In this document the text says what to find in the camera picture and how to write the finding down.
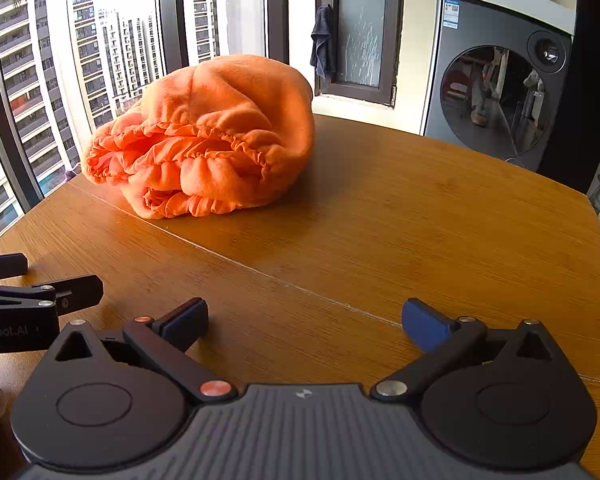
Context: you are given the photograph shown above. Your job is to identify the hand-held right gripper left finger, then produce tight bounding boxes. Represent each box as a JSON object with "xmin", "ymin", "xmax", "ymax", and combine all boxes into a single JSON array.
[{"xmin": 54, "ymin": 297, "xmax": 238, "ymax": 405}]

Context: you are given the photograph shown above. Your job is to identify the grey front-load washing machine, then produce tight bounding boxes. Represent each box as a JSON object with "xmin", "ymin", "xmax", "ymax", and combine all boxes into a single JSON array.
[{"xmin": 422, "ymin": 0, "xmax": 578, "ymax": 173}]

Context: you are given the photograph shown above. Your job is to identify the high-rise apartment buildings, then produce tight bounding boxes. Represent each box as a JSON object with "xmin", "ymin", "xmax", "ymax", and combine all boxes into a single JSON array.
[{"xmin": 0, "ymin": 0, "xmax": 221, "ymax": 246}]

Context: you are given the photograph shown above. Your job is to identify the frosted glass door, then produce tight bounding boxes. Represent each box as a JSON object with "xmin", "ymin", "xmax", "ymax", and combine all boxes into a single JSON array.
[{"xmin": 316, "ymin": 0, "xmax": 406, "ymax": 107}]

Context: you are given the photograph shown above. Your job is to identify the dark hanging cloth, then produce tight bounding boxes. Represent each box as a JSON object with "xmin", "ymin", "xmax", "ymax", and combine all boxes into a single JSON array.
[{"xmin": 309, "ymin": 5, "xmax": 338, "ymax": 81}]

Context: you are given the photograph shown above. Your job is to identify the orange pumpkin costume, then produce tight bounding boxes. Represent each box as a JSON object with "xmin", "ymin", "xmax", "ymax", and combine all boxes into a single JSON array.
[{"xmin": 82, "ymin": 54, "xmax": 316, "ymax": 220}]

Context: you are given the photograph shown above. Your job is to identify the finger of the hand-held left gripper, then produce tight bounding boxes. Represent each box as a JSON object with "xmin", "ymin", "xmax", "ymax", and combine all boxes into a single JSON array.
[
  {"xmin": 0, "ymin": 274, "xmax": 105, "ymax": 317},
  {"xmin": 0, "ymin": 252, "xmax": 29, "ymax": 283}
]

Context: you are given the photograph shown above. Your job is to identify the dark window frame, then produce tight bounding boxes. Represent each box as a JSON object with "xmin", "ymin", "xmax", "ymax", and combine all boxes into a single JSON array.
[{"xmin": 0, "ymin": 0, "xmax": 291, "ymax": 251}]

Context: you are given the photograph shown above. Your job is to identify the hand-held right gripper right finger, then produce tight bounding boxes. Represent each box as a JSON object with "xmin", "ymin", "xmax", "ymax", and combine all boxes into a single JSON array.
[{"xmin": 371, "ymin": 297, "xmax": 557, "ymax": 405}]

